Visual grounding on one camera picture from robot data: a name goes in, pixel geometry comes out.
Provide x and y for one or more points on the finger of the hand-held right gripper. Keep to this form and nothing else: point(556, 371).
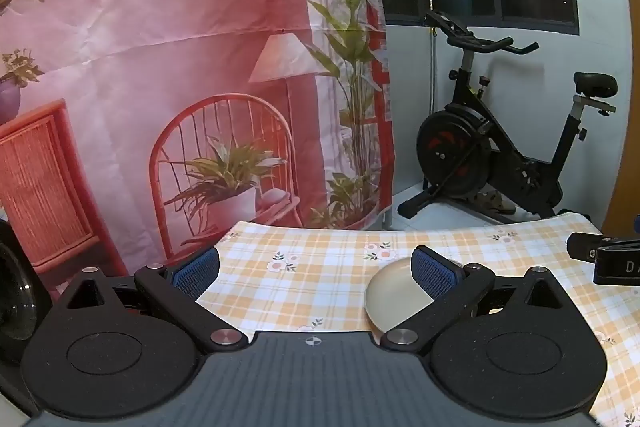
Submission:
point(582, 246)

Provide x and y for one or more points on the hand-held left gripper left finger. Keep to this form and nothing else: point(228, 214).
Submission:
point(197, 274)

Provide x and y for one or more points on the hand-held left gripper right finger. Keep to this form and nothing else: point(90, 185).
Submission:
point(435, 274)

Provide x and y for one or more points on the beige round plate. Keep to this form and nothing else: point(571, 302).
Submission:
point(390, 297)

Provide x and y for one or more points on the brown sandals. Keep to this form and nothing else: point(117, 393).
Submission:
point(492, 203)

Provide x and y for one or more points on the plaid floral tablecloth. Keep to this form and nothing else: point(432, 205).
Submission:
point(310, 287)

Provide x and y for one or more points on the black exercise bike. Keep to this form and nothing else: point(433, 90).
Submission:
point(452, 152)

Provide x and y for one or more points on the brown wooden door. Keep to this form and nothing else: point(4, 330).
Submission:
point(627, 107)

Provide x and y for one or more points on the dark round glass object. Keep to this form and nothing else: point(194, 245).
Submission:
point(15, 297)

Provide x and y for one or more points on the metal pole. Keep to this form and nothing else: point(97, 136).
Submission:
point(432, 67)

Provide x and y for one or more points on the printed pink backdrop cloth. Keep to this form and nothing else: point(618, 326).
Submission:
point(150, 32)

